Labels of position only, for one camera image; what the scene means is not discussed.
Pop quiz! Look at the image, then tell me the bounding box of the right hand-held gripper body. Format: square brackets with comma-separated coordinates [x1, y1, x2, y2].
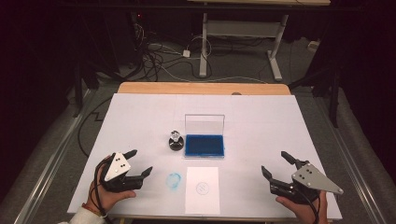
[268, 163, 345, 205]

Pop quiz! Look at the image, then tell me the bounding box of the long white floor cable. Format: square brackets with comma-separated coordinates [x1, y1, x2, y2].
[148, 43, 269, 85]

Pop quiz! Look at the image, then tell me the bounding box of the thin black floor cable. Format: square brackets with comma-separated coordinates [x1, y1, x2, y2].
[77, 96, 114, 157]

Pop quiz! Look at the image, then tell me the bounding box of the person's left hand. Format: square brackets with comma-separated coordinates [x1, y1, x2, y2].
[83, 155, 137, 217]

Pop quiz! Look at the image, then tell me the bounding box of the black stamp with clear knob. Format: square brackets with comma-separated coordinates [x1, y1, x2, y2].
[168, 130, 185, 152]

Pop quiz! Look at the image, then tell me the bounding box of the aluminium rail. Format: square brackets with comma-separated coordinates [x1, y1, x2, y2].
[323, 98, 389, 224]
[13, 89, 96, 224]

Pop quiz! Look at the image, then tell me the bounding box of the bundle of black floor cables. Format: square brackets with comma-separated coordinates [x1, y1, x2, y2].
[130, 22, 214, 82]

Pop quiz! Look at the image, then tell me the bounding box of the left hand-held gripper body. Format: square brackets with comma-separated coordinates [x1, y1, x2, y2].
[99, 151, 145, 193]

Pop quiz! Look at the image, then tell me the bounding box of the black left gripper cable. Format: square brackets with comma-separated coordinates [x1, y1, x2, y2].
[92, 157, 115, 224]

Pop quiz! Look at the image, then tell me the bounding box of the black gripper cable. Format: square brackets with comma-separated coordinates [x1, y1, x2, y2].
[92, 157, 115, 224]
[297, 188, 321, 224]

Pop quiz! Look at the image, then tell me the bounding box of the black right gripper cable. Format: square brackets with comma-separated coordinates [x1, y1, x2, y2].
[297, 188, 321, 224]

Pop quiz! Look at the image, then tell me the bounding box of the blue ink pad clear case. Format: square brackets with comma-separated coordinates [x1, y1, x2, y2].
[183, 113, 226, 160]

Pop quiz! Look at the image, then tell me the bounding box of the person's right hand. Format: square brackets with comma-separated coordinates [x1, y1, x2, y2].
[275, 189, 330, 224]

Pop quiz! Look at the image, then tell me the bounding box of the white desk with metal frame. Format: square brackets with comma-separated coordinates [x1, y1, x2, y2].
[186, 0, 332, 82]

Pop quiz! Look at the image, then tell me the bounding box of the white paper sheet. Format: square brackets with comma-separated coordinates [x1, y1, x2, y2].
[184, 166, 221, 216]

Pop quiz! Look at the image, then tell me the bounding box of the orange bracelet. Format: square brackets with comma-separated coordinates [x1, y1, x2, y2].
[81, 203, 108, 218]

